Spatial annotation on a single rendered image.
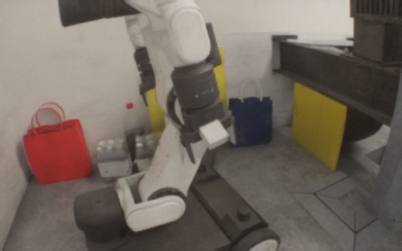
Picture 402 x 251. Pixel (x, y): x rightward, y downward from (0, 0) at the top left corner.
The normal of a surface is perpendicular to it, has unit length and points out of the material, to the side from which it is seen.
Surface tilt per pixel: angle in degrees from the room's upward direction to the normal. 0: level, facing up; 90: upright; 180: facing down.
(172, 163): 90
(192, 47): 90
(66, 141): 84
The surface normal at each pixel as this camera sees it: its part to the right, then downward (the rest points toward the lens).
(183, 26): 0.41, 0.36
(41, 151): 0.22, 0.32
